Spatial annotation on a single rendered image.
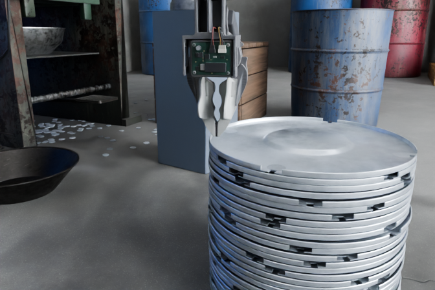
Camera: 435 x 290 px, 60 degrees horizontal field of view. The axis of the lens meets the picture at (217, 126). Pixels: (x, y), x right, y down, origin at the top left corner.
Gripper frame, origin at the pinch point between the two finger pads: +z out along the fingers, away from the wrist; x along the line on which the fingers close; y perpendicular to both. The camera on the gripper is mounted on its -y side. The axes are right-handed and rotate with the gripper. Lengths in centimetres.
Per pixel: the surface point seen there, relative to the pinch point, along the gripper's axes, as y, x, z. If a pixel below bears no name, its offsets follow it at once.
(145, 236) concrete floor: -8.2, -15.8, 25.1
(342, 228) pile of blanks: 14.9, 17.0, 7.7
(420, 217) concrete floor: -26, 41, 25
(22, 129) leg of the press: -48, -70, 16
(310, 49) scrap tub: -104, 21, -7
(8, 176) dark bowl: -31, -63, 24
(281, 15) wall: -396, 10, -32
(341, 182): 15.1, 16.4, 2.0
